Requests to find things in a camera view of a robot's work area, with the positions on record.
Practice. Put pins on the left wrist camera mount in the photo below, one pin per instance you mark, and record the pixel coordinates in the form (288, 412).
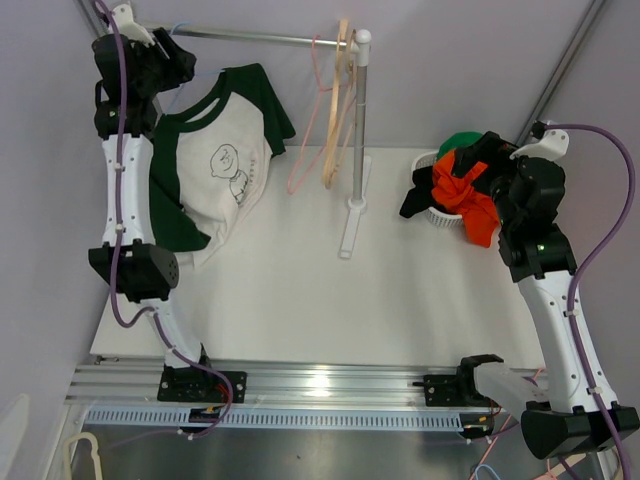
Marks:
(122, 16)

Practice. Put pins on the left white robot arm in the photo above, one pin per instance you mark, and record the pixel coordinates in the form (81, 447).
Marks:
(141, 275)

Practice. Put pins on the blue hanger on floor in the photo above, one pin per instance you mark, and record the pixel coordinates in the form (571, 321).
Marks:
(484, 468)

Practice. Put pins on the silver clothes rack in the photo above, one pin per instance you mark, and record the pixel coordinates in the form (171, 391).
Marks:
(347, 113)

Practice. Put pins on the beige plastic hanger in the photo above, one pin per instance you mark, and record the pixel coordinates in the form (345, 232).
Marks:
(332, 125)
(350, 100)

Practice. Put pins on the black mounting plate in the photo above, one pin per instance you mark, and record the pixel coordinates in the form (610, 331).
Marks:
(449, 390)
(191, 386)

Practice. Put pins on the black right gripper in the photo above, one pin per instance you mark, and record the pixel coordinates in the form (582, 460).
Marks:
(489, 147)

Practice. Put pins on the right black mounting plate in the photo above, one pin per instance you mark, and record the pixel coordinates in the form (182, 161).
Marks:
(449, 390)

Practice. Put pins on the blue wire hanger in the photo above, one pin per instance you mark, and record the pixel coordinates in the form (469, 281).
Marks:
(182, 74)

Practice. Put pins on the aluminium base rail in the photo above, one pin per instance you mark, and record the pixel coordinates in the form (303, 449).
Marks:
(135, 381)

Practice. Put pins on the white plastic basket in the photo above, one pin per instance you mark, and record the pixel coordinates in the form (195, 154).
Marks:
(434, 216)

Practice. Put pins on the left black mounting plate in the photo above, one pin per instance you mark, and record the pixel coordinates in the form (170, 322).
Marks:
(191, 386)

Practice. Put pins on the dark green t shirt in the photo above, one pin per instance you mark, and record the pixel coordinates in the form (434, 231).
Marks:
(211, 162)

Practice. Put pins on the orange t shirt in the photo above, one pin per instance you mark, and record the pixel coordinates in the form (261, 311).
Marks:
(458, 196)

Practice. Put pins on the pink wire hanger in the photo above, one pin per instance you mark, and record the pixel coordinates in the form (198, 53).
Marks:
(301, 170)

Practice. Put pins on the black t shirt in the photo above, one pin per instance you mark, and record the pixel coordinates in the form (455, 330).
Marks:
(419, 198)

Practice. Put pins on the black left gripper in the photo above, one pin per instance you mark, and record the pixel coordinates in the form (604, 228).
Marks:
(179, 67)

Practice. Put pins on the white slotted cable duct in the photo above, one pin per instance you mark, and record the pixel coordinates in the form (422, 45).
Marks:
(266, 418)

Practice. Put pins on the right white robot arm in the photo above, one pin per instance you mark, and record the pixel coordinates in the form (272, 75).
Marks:
(578, 412)

